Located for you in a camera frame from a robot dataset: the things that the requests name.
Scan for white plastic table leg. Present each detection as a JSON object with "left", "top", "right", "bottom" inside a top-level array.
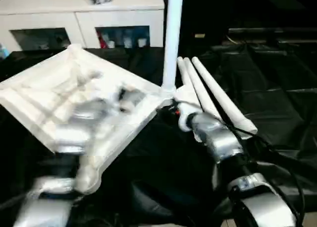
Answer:
[
  {"left": 183, "top": 56, "right": 223, "bottom": 119},
  {"left": 162, "top": 0, "right": 184, "bottom": 95},
  {"left": 192, "top": 56, "right": 259, "bottom": 135},
  {"left": 177, "top": 56, "right": 201, "bottom": 109}
]

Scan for white plastic table top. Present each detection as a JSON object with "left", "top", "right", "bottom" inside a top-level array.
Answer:
[{"left": 0, "top": 44, "right": 175, "bottom": 195}]

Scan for red white figure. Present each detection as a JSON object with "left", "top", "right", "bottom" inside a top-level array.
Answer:
[{"left": 97, "top": 31, "right": 107, "bottom": 49}]

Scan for black work mat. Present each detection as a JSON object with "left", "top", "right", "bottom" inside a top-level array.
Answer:
[{"left": 0, "top": 39, "right": 317, "bottom": 227}]

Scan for white glass-door cabinet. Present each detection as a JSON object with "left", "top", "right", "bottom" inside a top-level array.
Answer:
[{"left": 0, "top": 0, "right": 165, "bottom": 51}]

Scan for blue white striped pole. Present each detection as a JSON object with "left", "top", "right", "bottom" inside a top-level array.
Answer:
[{"left": 0, "top": 43, "right": 10, "bottom": 60}]

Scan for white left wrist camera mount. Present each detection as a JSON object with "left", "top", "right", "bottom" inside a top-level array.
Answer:
[{"left": 99, "top": 88, "right": 124, "bottom": 119}]

